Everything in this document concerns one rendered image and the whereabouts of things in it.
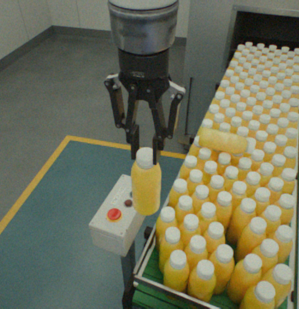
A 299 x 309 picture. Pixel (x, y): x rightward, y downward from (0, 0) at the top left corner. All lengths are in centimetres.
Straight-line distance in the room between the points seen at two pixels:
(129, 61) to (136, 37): 4
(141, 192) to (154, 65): 30
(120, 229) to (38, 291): 128
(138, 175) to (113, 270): 140
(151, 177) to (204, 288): 32
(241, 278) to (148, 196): 32
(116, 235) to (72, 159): 194
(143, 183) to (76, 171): 196
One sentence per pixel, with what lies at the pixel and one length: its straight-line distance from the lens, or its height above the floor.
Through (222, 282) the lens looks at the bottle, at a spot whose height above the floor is 98.
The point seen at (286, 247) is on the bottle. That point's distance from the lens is 87.
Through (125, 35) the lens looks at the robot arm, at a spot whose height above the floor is 159.
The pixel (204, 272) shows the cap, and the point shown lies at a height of 108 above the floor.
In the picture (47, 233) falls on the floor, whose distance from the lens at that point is 217.
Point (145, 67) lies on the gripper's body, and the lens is 41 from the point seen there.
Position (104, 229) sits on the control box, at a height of 110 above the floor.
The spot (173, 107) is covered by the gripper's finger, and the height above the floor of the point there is 148.
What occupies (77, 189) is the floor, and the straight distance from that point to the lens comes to 238.
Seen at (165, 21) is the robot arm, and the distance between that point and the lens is 39.
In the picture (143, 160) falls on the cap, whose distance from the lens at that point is 56.
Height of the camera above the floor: 172
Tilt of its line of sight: 43 degrees down
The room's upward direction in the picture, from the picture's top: straight up
